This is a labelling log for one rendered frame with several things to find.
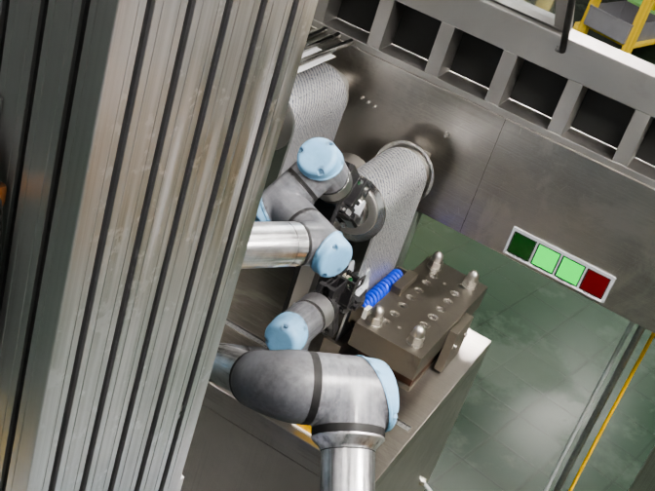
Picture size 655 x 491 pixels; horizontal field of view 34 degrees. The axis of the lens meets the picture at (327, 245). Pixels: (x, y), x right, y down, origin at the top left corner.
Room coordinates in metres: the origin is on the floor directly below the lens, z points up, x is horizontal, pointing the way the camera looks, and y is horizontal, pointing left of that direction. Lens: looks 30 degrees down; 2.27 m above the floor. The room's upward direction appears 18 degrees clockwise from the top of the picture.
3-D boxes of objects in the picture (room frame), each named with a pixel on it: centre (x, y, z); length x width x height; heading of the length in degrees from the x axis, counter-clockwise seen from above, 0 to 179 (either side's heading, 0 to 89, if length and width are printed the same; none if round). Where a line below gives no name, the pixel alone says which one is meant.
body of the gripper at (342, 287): (1.82, -0.04, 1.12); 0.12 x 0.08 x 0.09; 160
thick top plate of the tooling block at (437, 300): (2.04, -0.25, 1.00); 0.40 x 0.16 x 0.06; 160
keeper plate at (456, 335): (2.02, -0.34, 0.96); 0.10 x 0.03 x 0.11; 160
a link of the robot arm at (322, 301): (1.74, -0.01, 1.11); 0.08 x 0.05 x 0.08; 70
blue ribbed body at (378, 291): (2.03, -0.14, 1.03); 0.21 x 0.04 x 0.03; 160
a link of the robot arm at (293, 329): (1.67, 0.01, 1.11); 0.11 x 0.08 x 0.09; 160
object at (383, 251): (2.04, -0.12, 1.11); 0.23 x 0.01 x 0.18; 160
